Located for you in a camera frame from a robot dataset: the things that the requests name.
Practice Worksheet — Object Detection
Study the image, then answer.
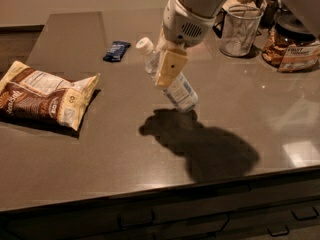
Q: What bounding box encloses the background snack jar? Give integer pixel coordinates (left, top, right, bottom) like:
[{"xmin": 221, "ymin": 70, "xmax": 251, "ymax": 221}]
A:
[{"xmin": 261, "ymin": 0, "xmax": 281, "ymax": 28}]

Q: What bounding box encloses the middle drawer handle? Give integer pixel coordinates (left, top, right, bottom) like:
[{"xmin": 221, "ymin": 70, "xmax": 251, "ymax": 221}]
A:
[{"xmin": 267, "ymin": 225, "xmax": 289, "ymax": 237}]

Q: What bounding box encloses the left drawer handle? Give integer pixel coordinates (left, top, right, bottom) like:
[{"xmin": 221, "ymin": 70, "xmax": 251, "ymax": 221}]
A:
[{"xmin": 118, "ymin": 210, "xmax": 154, "ymax": 229}]

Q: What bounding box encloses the clear plastic water bottle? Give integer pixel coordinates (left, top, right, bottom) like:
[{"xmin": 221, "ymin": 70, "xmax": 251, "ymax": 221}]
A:
[{"xmin": 136, "ymin": 37, "xmax": 198, "ymax": 113}]

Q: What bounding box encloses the wire mesh cup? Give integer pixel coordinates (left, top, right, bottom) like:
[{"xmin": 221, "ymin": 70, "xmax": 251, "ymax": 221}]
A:
[{"xmin": 219, "ymin": 5, "xmax": 263, "ymax": 57}]

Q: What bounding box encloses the brown yellow chip bag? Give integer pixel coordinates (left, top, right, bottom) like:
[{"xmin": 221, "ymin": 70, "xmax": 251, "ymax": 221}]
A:
[{"xmin": 0, "ymin": 61, "xmax": 100, "ymax": 131}]

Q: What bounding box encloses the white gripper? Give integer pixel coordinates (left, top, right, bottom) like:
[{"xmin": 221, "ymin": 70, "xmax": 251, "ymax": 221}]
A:
[{"xmin": 155, "ymin": 0, "xmax": 216, "ymax": 89}]

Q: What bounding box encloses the nut jar with label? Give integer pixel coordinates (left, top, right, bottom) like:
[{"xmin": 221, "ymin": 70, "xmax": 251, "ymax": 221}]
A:
[{"xmin": 262, "ymin": 14, "xmax": 320, "ymax": 72}]

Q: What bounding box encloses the dark blue snack bar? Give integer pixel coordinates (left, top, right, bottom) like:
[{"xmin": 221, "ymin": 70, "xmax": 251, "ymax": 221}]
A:
[{"xmin": 103, "ymin": 41, "xmax": 131, "ymax": 62}]

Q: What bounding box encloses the black wire basket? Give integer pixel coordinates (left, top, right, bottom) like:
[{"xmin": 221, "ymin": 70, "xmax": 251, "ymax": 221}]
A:
[{"xmin": 213, "ymin": 9, "xmax": 226, "ymax": 38}]

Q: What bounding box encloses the right drawer handle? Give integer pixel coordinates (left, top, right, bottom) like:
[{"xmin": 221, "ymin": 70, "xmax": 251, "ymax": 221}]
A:
[{"xmin": 292, "ymin": 207, "xmax": 319, "ymax": 221}]

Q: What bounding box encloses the drawer handle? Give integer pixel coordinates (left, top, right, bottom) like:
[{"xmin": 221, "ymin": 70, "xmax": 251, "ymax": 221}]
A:
[
  {"xmin": 118, "ymin": 210, "xmax": 154, "ymax": 229},
  {"xmin": 292, "ymin": 207, "xmax": 319, "ymax": 221},
  {"xmin": 267, "ymin": 225, "xmax": 289, "ymax": 237}
]

